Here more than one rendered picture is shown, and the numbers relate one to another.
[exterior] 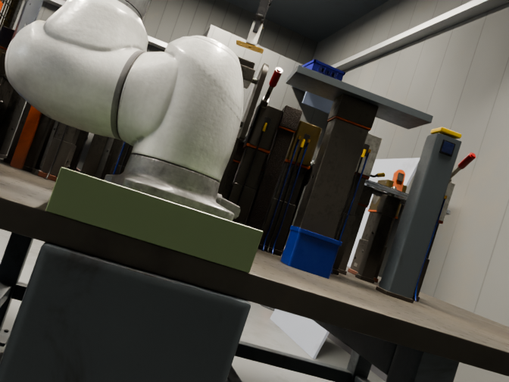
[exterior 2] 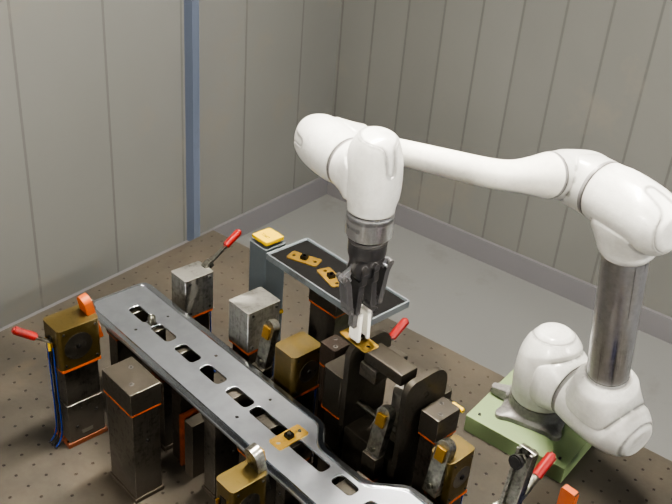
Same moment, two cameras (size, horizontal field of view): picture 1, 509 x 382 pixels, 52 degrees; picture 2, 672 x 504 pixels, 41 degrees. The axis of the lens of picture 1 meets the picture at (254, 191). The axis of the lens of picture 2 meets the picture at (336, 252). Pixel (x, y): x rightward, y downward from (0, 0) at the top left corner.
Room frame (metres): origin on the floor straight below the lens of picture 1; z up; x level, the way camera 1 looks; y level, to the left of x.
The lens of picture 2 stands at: (2.51, 1.27, 2.33)
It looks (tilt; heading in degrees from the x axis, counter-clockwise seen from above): 31 degrees down; 232
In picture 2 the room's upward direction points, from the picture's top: 5 degrees clockwise
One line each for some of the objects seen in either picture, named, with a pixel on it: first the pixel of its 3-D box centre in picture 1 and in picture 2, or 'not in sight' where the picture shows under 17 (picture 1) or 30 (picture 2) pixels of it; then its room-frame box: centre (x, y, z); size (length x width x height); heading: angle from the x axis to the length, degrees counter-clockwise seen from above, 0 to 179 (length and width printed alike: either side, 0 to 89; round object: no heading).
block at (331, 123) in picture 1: (329, 183); (328, 355); (1.36, -0.18, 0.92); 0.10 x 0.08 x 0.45; 97
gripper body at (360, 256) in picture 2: not in sight; (366, 256); (1.55, 0.15, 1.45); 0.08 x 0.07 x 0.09; 3
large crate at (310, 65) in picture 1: (318, 78); not in sight; (5.80, -0.27, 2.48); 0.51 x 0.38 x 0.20; 16
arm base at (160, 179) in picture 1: (181, 189); (530, 399); (0.88, 0.12, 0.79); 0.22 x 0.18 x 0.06; 116
